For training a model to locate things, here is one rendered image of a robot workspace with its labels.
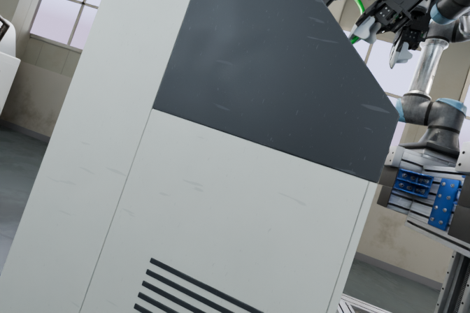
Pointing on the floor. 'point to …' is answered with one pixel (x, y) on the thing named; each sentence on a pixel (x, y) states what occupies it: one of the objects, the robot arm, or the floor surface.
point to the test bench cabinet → (226, 228)
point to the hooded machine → (7, 63)
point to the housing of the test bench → (96, 136)
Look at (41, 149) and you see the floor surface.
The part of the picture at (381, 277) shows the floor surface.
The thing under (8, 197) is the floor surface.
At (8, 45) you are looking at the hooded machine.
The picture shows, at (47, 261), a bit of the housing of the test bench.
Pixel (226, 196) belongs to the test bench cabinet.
